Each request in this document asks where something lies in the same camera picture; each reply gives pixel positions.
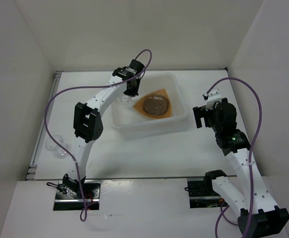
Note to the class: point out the aluminium table edge rail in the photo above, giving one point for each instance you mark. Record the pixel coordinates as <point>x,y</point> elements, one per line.
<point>30,175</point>

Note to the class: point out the translucent white plastic bin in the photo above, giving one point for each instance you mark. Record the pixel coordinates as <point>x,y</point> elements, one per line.
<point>130,118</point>

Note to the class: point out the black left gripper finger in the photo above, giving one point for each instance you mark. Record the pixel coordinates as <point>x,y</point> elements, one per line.
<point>129,93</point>
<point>136,93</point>

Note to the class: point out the small clear glass dish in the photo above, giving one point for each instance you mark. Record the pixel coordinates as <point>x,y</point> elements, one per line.
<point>54,147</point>

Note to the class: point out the woven bamboo fan tray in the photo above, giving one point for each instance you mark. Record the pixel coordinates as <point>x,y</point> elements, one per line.
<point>138,106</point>

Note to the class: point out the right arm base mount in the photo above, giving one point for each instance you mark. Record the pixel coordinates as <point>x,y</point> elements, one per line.
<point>201,195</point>

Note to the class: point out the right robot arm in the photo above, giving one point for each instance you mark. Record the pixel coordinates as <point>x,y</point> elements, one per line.
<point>258,214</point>

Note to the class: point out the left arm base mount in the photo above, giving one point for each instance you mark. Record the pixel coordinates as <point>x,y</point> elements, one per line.
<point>65,200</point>

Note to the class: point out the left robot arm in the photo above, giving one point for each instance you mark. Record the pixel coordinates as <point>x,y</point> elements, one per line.
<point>87,122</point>

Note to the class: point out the smoky glass plate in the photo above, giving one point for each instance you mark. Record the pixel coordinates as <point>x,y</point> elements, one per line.
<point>156,105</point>

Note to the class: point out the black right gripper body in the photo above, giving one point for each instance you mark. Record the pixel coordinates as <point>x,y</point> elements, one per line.
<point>210,119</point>

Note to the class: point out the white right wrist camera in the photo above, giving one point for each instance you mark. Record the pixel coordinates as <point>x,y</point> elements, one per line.
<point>211,99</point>

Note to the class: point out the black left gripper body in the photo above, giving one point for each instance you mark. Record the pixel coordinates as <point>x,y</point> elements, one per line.
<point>137,83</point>

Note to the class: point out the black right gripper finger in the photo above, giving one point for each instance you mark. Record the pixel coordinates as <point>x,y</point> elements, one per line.
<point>199,121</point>
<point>199,112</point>

